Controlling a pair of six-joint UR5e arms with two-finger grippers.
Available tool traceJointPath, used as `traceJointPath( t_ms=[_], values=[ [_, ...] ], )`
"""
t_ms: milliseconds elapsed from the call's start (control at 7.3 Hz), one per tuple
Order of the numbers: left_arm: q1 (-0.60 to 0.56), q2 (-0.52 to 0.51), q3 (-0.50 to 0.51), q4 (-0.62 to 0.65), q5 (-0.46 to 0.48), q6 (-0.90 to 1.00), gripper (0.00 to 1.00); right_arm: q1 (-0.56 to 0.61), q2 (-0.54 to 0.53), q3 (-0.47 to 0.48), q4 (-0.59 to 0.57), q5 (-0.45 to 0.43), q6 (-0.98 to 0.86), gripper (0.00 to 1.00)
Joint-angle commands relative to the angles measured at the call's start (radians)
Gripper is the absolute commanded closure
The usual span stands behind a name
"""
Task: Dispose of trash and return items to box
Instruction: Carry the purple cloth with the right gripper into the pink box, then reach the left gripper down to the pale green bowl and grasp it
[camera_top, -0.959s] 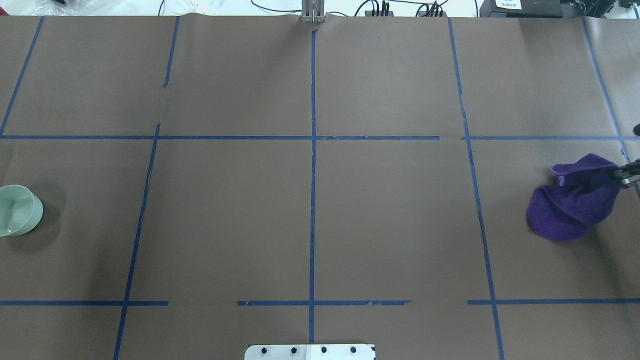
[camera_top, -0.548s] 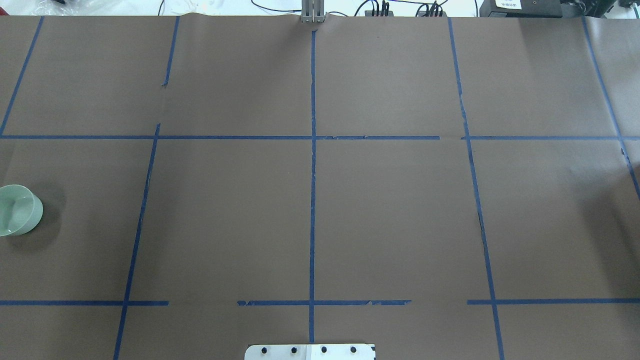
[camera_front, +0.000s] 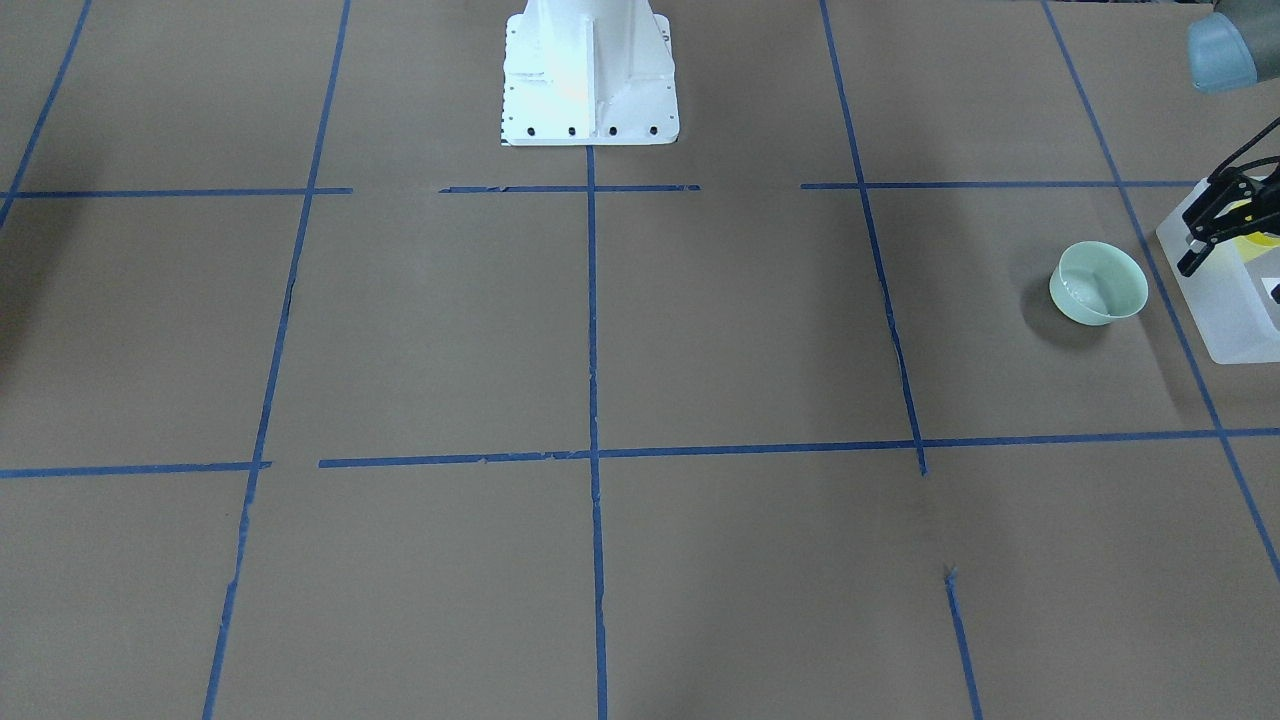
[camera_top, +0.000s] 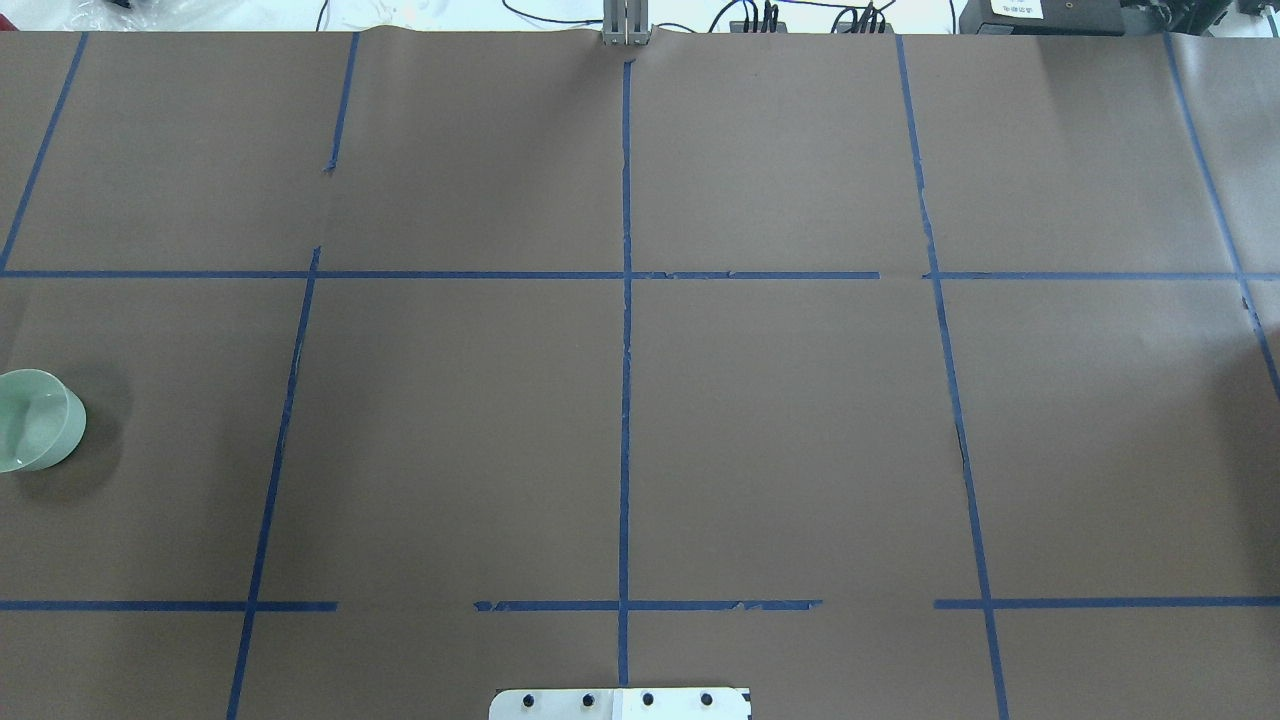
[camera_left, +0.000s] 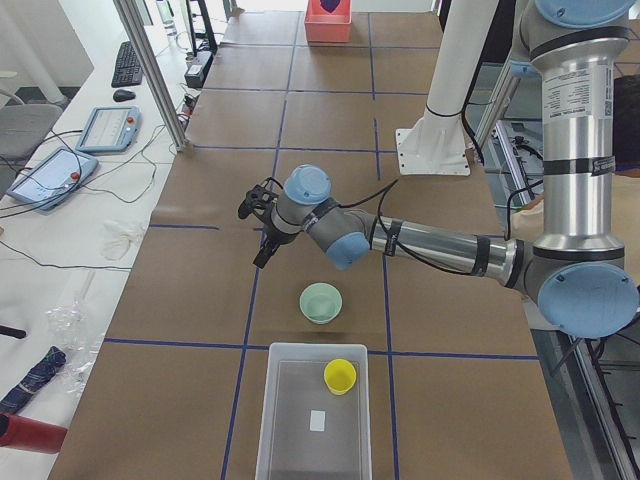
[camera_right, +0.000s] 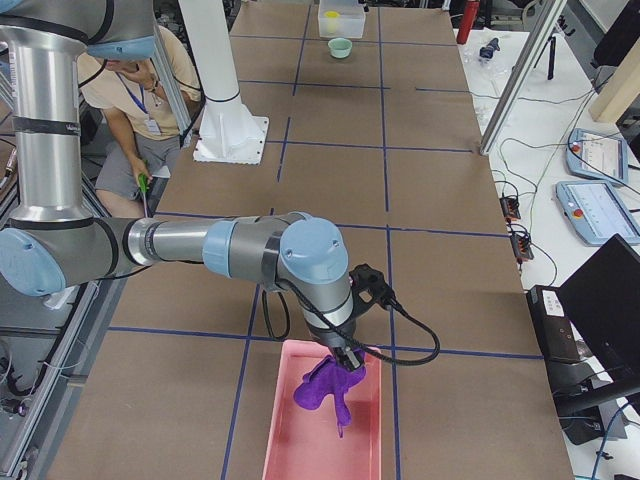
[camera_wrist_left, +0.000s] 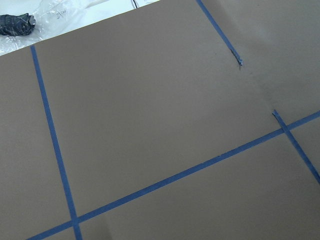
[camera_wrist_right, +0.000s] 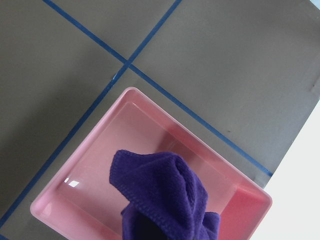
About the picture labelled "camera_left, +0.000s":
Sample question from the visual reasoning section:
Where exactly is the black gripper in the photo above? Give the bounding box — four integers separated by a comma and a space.
237, 185, 295, 269

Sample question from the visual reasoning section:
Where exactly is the pale green ceramic bowl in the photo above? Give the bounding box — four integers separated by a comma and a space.
299, 282, 343, 325

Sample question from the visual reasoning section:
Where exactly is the yellow plastic cup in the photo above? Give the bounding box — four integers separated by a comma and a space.
323, 358, 357, 396

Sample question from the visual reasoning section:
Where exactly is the purple cloth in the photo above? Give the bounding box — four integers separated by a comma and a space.
320, 0, 344, 14

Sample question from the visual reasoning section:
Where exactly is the translucent white plastic box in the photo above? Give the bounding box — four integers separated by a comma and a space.
255, 342, 372, 479

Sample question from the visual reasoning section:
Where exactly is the black computer box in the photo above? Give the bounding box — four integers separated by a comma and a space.
184, 51, 214, 89

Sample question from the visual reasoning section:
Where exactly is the white crumpled glove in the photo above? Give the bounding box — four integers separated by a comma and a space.
101, 220, 146, 260

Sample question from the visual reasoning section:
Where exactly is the teach pendant far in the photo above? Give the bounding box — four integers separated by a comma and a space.
76, 106, 141, 154

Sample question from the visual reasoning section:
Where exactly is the teach pendant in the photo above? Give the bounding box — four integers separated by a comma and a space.
76, 106, 141, 154
7, 147, 99, 211

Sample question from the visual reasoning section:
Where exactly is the crumpled clear plastic wrap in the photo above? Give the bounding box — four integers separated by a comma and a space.
46, 295, 106, 398

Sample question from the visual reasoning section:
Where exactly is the black computer mouse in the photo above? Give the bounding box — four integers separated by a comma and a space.
112, 89, 136, 103

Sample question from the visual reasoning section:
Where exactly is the teach pendant near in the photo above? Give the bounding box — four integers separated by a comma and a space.
7, 147, 99, 211

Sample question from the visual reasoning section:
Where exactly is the black keyboard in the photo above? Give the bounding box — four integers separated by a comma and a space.
111, 41, 143, 88

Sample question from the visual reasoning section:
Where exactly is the pink plastic bin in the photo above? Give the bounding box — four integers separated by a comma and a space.
304, 0, 352, 43

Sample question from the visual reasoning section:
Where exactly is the folded dark blue umbrella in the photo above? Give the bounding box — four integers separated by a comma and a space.
1, 346, 66, 415

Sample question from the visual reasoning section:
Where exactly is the seated person beige shirt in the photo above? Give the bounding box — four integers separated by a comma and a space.
509, 72, 640, 241

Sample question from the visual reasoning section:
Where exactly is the grey office chair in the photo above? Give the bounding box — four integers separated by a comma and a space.
1, 104, 63, 165

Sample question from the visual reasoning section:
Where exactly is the red bottle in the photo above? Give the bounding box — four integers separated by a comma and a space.
1, 413, 68, 454

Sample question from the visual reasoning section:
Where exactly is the aluminium frame post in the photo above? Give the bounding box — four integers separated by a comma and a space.
113, 0, 188, 152

